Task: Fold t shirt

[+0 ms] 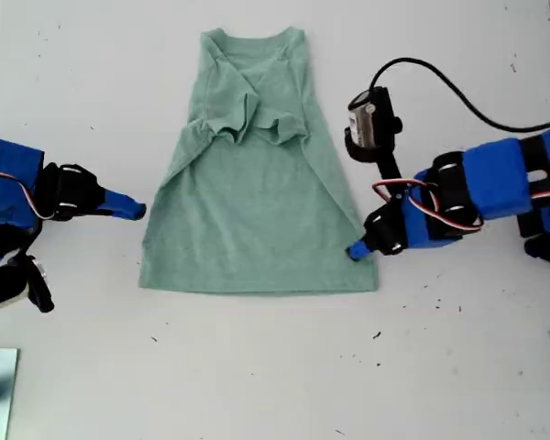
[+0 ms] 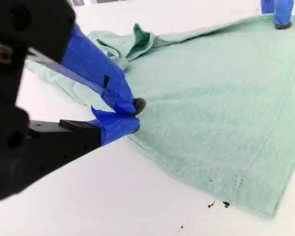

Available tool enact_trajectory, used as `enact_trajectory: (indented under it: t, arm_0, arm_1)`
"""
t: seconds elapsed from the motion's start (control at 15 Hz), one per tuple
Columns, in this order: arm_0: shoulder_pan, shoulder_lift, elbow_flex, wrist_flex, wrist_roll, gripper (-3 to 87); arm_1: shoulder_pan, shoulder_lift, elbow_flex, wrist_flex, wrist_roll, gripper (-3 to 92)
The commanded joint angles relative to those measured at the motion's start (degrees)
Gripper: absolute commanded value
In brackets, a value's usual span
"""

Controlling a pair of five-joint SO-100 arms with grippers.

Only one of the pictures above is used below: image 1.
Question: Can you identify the green t-shirt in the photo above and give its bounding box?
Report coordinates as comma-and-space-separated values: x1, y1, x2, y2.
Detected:
137, 26, 380, 297

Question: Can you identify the steel plate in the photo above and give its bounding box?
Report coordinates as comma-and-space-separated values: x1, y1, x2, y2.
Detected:
0, 346, 20, 440

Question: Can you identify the red white black servo wire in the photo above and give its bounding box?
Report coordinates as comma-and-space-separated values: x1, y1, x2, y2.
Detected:
371, 178, 486, 237
0, 130, 46, 222

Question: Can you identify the black camera stalk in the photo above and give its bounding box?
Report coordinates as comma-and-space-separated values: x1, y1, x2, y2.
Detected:
6, 219, 56, 314
343, 127, 405, 194

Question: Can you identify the black silver camera box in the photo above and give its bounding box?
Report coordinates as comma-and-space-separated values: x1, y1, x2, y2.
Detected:
346, 85, 399, 150

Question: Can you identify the black camera cable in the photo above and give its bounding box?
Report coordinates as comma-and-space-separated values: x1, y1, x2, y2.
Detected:
368, 57, 550, 134

